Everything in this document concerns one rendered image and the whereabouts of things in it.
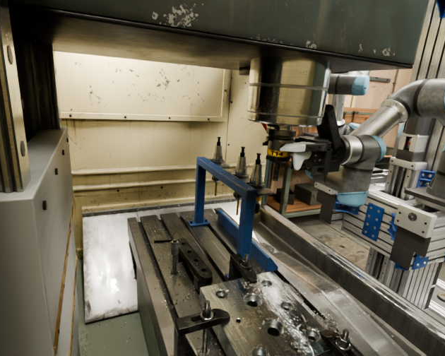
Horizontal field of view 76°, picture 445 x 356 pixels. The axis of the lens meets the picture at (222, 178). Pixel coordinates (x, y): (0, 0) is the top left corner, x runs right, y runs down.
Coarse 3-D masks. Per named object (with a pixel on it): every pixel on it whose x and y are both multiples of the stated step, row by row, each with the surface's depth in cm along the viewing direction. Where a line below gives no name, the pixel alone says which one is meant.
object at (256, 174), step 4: (256, 164) 94; (260, 164) 95; (256, 168) 94; (260, 168) 95; (252, 172) 96; (256, 172) 95; (260, 172) 95; (252, 176) 95; (256, 176) 95; (260, 176) 95; (252, 180) 95; (256, 180) 95; (260, 180) 95; (256, 184) 95; (260, 184) 96
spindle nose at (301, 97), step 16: (256, 64) 54; (272, 64) 52; (288, 64) 51; (304, 64) 50; (320, 64) 51; (256, 80) 55; (272, 80) 52; (288, 80) 51; (304, 80) 51; (320, 80) 52; (256, 96) 55; (272, 96) 53; (288, 96) 52; (304, 96) 52; (320, 96) 54; (256, 112) 56; (272, 112) 54; (288, 112) 53; (304, 112) 53; (320, 112) 55
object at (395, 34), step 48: (48, 0) 30; (96, 0) 32; (144, 0) 33; (192, 0) 36; (240, 0) 38; (288, 0) 41; (336, 0) 44; (384, 0) 47; (96, 48) 57; (144, 48) 52; (192, 48) 48; (240, 48) 45; (288, 48) 43; (336, 48) 46; (384, 48) 50
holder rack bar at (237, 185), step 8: (200, 160) 124; (208, 160) 123; (208, 168) 116; (216, 168) 112; (216, 176) 109; (224, 176) 103; (232, 176) 103; (232, 184) 97; (240, 184) 94; (248, 184) 94; (240, 192) 92; (248, 192) 89; (256, 192) 90
